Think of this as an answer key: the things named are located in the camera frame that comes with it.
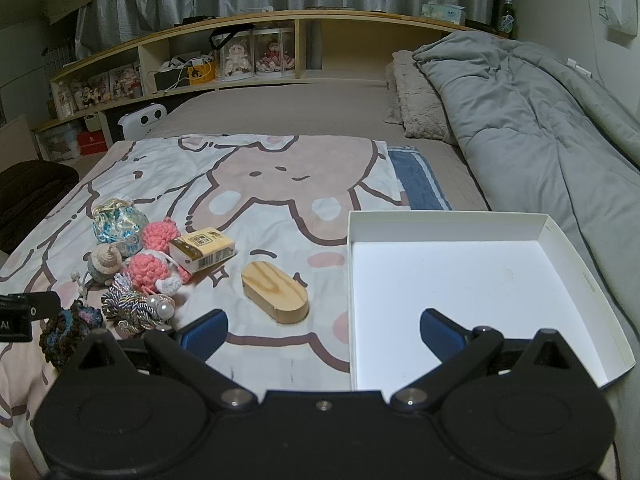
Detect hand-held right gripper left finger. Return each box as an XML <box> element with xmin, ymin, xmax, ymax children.
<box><xmin>65</xmin><ymin>308</ymin><xmax>261</xmax><ymax>411</ymax></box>

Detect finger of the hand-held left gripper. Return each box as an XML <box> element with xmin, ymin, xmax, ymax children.
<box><xmin>0</xmin><ymin>291</ymin><xmax>62</xmax><ymax>319</ymax></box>

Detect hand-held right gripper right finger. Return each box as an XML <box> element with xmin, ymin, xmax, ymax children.
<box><xmin>390</xmin><ymin>307</ymin><xmax>601</xmax><ymax>413</ymax></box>

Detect dark multicolour crochet scrunchie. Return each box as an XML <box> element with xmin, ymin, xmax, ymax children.
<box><xmin>40</xmin><ymin>300</ymin><xmax>106</xmax><ymax>371</ymax></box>

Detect white cardboard box tray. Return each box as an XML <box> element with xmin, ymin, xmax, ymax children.
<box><xmin>346</xmin><ymin>210</ymin><xmax>636</xmax><ymax>392</ymax></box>

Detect grey and beige crochet snail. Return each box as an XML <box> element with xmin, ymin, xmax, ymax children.
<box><xmin>70</xmin><ymin>242</ymin><xmax>123</xmax><ymax>291</ymax></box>

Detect braided rope keychain with pearl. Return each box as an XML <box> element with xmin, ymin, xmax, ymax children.
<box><xmin>101</xmin><ymin>274</ymin><xmax>176</xmax><ymax>333</ymax></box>

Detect oval wooden block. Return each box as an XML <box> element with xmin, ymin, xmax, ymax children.
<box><xmin>241</xmin><ymin>261</ymin><xmax>310</xmax><ymax>324</ymax></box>

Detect yellow tissue packet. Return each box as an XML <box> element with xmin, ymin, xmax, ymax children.
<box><xmin>168</xmin><ymin>228</ymin><xmax>237</xmax><ymax>275</ymax></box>

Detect blue floral brocade pouch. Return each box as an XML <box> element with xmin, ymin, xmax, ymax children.
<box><xmin>91</xmin><ymin>198</ymin><xmax>149</xmax><ymax>258</ymax></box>

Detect pink and white crochet doll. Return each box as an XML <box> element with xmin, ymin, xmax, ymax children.
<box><xmin>122</xmin><ymin>217</ymin><xmax>193</xmax><ymax>295</ymax></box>

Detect dark brown cushion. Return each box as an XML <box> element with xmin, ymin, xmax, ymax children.
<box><xmin>0</xmin><ymin>160</ymin><xmax>81</xmax><ymax>256</ymax></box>

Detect blue folded towel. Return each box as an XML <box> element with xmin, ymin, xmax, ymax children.
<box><xmin>387</xmin><ymin>146</ymin><xmax>453</xmax><ymax>211</ymax></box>

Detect cartoon printed blanket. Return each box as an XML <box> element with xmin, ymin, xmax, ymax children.
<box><xmin>0</xmin><ymin>133</ymin><xmax>411</xmax><ymax>480</ymax></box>

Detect clear storage bin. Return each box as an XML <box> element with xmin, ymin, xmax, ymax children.
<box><xmin>37</xmin><ymin>122</ymin><xmax>81</xmax><ymax>161</ymax></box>

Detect red box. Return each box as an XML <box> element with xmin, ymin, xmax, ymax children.
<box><xmin>77</xmin><ymin>130</ymin><xmax>108</xmax><ymax>156</ymax></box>

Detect grey comforter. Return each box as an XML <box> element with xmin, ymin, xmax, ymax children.
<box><xmin>412</xmin><ymin>30</ymin><xmax>640</xmax><ymax>341</ymax></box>

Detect figurine picture box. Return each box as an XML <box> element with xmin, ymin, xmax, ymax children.
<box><xmin>70</xmin><ymin>72</ymin><xmax>111</xmax><ymax>108</ymax></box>
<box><xmin>110</xmin><ymin>62</ymin><xmax>143</xmax><ymax>101</ymax></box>

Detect grey fuzzy pillow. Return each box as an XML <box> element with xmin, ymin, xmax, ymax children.
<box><xmin>384</xmin><ymin>50</ymin><xmax>461</xmax><ymax>147</ymax></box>

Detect bed with taupe sheet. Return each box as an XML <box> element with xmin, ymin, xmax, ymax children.
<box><xmin>65</xmin><ymin>80</ymin><xmax>640</xmax><ymax>480</ymax></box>

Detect dark green box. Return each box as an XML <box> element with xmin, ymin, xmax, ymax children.
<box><xmin>154</xmin><ymin>67</ymin><xmax>191</xmax><ymax>92</ymax></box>

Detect small yellow bag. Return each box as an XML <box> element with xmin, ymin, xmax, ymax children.
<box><xmin>189</xmin><ymin>60</ymin><xmax>217</xmax><ymax>86</ymax></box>

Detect display case with pink doll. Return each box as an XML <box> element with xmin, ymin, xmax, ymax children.
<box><xmin>255</xmin><ymin>27</ymin><xmax>296</xmax><ymax>79</ymax></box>

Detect wooden headboard shelf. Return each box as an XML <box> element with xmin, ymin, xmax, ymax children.
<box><xmin>32</xmin><ymin>10</ymin><xmax>501</xmax><ymax>161</ymax></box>

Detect green glass bottle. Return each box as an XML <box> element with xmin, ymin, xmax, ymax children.
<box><xmin>496</xmin><ymin>0</ymin><xmax>516</xmax><ymax>40</ymax></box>

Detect light green tissue box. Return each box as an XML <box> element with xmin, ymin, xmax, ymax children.
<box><xmin>421</xmin><ymin>2</ymin><xmax>467</xmax><ymax>25</ymax></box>

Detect white charger cables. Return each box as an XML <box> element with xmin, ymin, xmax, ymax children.
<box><xmin>160</xmin><ymin>56</ymin><xmax>201</xmax><ymax>72</ymax></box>

